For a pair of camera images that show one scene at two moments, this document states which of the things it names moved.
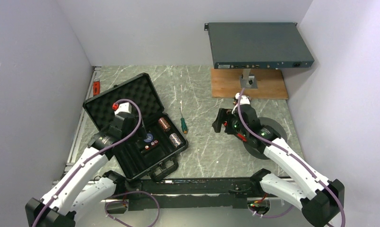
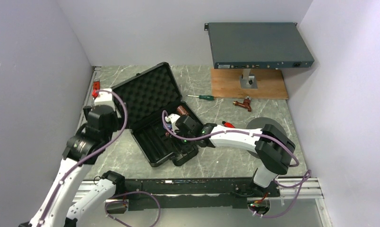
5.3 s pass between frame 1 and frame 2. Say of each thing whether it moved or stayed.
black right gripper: moved
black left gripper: moved
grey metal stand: stayed
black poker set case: moved
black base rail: stayed
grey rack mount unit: stayed
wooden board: stayed
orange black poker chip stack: moved
